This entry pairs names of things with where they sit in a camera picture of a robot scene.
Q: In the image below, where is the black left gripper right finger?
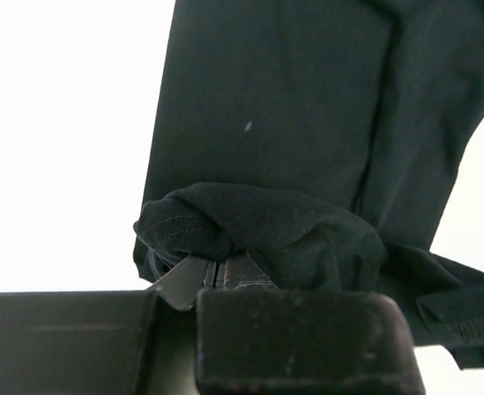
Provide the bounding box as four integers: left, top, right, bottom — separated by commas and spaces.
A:
195, 256, 425, 394

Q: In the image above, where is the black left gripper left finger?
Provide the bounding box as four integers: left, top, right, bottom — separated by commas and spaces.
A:
0, 257, 216, 394

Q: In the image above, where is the black t-shirt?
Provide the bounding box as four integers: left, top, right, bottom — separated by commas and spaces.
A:
133, 1, 484, 369

